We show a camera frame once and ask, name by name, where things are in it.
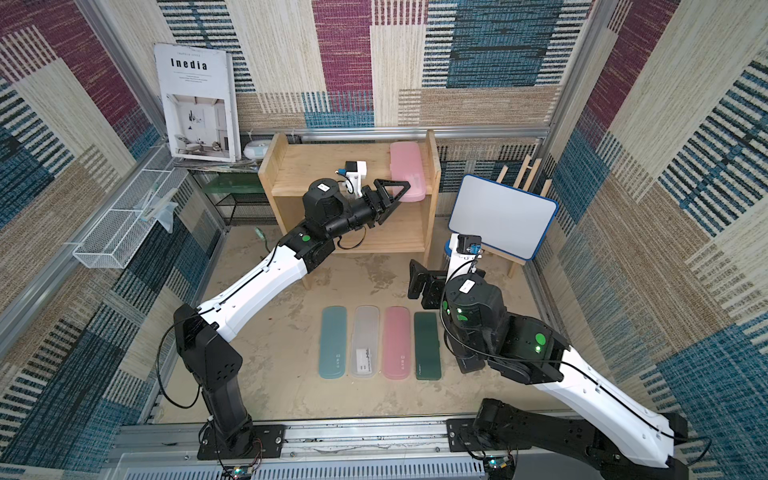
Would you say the white round gadget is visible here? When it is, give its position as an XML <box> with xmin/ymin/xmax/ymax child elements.
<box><xmin>242</xmin><ymin>140</ymin><xmax>270</xmax><ymax>161</ymax></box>

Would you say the black pencil case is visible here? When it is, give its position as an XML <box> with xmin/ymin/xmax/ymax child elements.
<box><xmin>456</xmin><ymin>355</ymin><xmax>486</xmax><ymax>374</ymax></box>

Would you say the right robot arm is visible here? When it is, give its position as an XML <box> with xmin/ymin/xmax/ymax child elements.
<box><xmin>408</xmin><ymin>260</ymin><xmax>690</xmax><ymax>479</ymax></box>

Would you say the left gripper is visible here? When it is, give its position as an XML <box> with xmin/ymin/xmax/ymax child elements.
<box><xmin>321</xmin><ymin>180</ymin><xmax>406</xmax><ymax>243</ymax></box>

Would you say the wooden two-tier shelf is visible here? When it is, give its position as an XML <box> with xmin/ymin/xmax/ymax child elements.
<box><xmin>258</xmin><ymin>130</ymin><xmax>441</xmax><ymax>274</ymax></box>

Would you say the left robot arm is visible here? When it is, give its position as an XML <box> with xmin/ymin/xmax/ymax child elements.
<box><xmin>173</xmin><ymin>178</ymin><xmax>410</xmax><ymax>458</ymax></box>

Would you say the Inedia magazine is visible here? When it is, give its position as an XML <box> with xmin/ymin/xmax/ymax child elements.
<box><xmin>154</xmin><ymin>43</ymin><xmax>242</xmax><ymax>163</ymax></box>

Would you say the white translucent pencil case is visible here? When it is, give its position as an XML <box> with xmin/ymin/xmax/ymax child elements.
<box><xmin>350</xmin><ymin>306</ymin><xmax>380</xmax><ymax>378</ymax></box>

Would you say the white wire basket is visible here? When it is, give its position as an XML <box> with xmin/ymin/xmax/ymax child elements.
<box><xmin>73</xmin><ymin>169</ymin><xmax>187</xmax><ymax>269</ymax></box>

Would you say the pink pencil case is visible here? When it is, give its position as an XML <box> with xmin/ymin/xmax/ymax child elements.
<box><xmin>390</xmin><ymin>142</ymin><xmax>426</xmax><ymax>203</ymax></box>
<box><xmin>382</xmin><ymin>306</ymin><xmax>412</xmax><ymax>380</ymax></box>

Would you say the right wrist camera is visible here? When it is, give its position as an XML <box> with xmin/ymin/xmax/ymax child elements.
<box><xmin>446</xmin><ymin>233</ymin><xmax>485</xmax><ymax>280</ymax></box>

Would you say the dark green pencil case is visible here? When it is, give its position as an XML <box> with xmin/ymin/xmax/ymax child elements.
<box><xmin>414</xmin><ymin>312</ymin><xmax>442</xmax><ymax>381</ymax></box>

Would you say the light blue pencil case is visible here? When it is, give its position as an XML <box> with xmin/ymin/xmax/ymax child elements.
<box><xmin>318</xmin><ymin>306</ymin><xmax>347</xmax><ymax>380</ymax></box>

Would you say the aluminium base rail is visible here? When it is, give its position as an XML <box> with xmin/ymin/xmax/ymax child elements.
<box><xmin>99</xmin><ymin>414</ymin><xmax>599</xmax><ymax>479</ymax></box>

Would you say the whiteboard on wooden easel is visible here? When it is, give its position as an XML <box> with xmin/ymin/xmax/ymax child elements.
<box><xmin>448</xmin><ymin>156</ymin><xmax>559</xmax><ymax>266</ymax></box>

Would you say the black wire side table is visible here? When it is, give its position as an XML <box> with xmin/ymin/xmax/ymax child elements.
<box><xmin>190</xmin><ymin>170</ymin><xmax>277</xmax><ymax>227</ymax></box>

